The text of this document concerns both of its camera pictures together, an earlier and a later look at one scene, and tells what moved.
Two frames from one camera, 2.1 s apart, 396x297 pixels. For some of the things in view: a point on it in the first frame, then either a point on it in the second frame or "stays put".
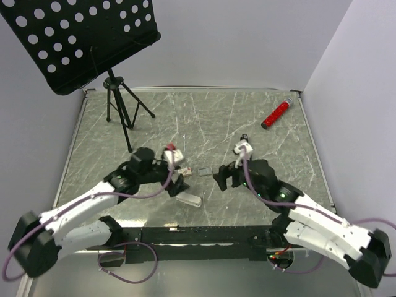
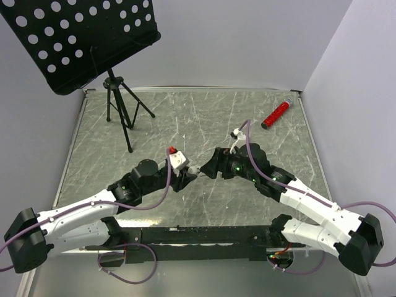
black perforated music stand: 69,43 stays put
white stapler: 189,198 → 193,170
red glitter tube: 274,116 stays put
